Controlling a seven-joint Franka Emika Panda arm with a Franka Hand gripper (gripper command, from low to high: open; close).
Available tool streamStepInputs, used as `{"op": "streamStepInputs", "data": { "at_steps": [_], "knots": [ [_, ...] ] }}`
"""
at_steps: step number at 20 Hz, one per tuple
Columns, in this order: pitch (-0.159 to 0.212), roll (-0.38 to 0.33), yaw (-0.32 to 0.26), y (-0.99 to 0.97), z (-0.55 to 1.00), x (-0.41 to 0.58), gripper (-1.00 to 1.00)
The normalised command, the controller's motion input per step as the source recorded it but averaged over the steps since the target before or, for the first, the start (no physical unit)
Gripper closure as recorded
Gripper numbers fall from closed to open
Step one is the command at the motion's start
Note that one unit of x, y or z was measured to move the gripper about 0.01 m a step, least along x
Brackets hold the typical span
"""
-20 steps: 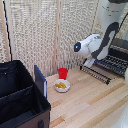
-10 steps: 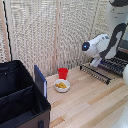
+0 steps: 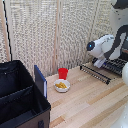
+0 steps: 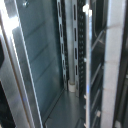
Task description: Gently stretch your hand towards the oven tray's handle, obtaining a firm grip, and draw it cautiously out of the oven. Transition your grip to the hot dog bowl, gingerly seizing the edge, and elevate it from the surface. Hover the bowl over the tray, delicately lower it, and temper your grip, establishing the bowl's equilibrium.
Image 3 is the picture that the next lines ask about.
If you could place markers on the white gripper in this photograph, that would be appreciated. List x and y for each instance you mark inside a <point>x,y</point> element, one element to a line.
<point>100,62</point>

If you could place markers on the blue flat book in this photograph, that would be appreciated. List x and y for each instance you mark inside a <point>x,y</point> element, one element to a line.
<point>40,81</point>

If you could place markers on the bamboo folding screen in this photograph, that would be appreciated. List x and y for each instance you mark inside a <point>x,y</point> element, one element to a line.
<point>30,33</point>

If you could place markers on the metal oven tray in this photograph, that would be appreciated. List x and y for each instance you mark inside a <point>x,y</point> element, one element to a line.
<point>115,66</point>

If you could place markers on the black dish rack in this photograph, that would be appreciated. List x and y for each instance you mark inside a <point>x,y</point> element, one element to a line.
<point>117,61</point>

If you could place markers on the red plastic cup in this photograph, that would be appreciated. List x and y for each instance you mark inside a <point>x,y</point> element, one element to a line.
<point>63,73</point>

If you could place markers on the black fabric storage box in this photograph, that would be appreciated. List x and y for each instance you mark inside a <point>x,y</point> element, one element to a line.
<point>20,100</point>

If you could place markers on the white black Franka robot arm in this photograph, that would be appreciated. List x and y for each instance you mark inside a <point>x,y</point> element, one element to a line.
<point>105,45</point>

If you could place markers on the white bowl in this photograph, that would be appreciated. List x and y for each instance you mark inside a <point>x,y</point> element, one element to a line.
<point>62,89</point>

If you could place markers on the black oven door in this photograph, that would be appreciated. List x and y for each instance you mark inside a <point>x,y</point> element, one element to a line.
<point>95,74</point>

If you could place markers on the yellow food pieces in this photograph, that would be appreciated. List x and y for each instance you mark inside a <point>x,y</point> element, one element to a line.
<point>61,85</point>

